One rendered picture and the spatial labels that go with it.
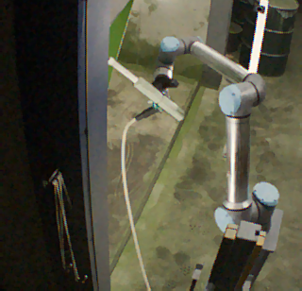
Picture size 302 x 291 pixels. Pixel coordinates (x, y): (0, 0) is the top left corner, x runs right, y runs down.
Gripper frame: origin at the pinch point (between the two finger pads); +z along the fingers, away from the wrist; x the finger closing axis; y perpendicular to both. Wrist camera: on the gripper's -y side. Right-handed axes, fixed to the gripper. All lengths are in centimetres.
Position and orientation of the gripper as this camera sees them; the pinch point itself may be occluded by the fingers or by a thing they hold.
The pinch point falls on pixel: (159, 107)
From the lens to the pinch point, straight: 221.2
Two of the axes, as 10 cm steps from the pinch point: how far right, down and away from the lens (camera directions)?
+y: -7.3, 3.4, 5.9
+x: -6.7, -5.4, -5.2
